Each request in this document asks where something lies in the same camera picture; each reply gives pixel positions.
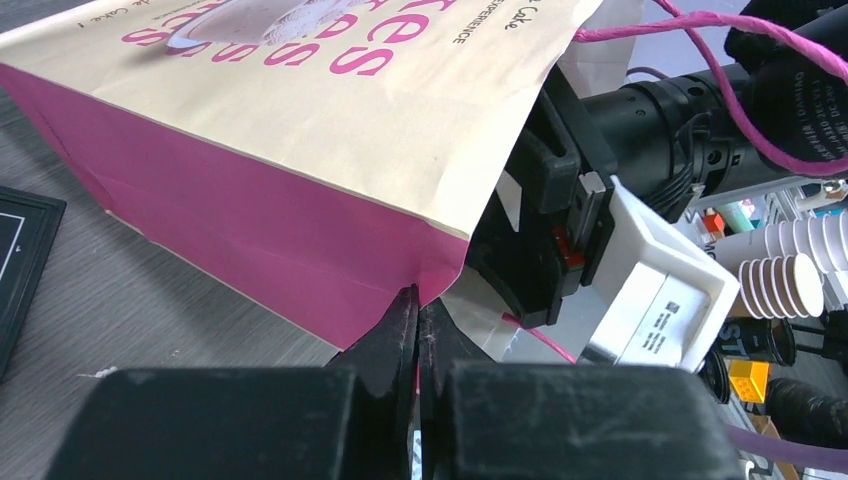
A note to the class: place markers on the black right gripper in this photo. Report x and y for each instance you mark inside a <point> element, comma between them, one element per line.
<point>666,142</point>

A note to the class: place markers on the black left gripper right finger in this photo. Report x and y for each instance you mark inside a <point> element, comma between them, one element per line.
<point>486,420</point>

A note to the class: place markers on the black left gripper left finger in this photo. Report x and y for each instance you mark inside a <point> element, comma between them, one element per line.
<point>345,420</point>

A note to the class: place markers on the paper bag with pink handles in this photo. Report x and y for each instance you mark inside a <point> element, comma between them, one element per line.
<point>318,156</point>

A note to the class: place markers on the stack of white paper cups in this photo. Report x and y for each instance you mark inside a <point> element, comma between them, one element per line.
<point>779,267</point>

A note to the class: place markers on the yellow lego brick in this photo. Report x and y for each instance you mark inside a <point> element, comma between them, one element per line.
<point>749,380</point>

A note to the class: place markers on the black white chessboard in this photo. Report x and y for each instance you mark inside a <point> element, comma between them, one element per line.
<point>29,225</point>

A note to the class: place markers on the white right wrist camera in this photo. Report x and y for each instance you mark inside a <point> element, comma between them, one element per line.
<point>666,298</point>

